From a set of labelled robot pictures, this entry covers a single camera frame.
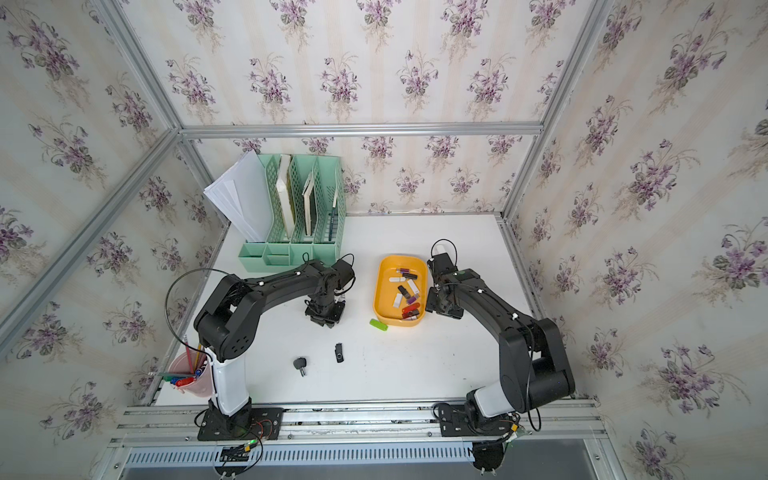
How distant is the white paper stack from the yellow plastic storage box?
449mm

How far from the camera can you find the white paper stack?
923 millimetres

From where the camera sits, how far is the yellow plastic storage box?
922mm
